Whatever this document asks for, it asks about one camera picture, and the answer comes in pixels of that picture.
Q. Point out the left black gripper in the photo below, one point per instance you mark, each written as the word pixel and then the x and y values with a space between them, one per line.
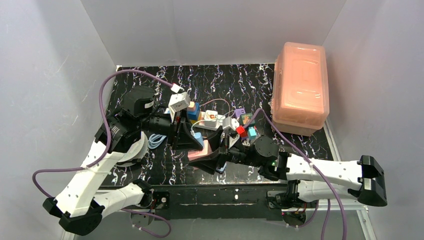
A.
pixel 175 133

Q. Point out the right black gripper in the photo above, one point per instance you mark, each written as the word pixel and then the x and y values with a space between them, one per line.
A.
pixel 224 156

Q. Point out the pink cube socket adapter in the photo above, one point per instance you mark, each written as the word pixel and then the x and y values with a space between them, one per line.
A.
pixel 196 154

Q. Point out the red cube socket adapter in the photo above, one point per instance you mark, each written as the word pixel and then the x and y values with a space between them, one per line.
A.
pixel 241 131

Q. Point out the green cube socket adapter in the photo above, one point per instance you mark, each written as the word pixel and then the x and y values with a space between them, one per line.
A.
pixel 246 118

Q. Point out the light blue charger plug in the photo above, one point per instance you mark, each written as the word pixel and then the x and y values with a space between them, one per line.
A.
pixel 198 136

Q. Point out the blue power strip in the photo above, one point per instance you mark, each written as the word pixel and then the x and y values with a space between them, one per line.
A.
pixel 221 168

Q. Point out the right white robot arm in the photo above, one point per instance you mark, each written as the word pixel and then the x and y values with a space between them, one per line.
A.
pixel 308 180

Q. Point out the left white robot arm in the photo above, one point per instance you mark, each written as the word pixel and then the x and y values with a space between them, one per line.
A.
pixel 122 137

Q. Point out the blue cube socket adapter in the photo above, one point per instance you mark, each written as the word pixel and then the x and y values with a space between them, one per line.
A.
pixel 194 115

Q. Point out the small pink charger plug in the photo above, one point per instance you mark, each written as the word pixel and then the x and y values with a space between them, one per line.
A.
pixel 191 107

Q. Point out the white cube socket adapter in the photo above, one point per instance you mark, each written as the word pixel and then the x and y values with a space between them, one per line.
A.
pixel 210 118

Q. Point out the teal charger plug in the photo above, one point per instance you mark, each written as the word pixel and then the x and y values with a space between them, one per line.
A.
pixel 251 133

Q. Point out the purple cube socket adapter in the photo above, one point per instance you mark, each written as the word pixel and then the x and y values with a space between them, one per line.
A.
pixel 238 112

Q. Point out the white power strip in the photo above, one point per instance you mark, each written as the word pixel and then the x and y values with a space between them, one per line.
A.
pixel 200 124

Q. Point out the white filament spool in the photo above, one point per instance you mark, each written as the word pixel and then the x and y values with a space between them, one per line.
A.
pixel 137 150

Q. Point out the pink translucent storage box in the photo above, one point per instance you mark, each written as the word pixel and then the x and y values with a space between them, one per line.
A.
pixel 300 96

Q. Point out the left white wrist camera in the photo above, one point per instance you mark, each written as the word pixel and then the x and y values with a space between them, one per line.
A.
pixel 178 102

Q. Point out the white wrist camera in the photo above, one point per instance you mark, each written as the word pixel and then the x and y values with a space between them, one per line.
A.
pixel 230 124
pixel 178 102

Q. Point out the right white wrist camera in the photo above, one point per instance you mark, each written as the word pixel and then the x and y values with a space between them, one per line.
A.
pixel 230 124

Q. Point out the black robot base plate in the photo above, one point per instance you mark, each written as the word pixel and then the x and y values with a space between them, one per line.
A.
pixel 227 201

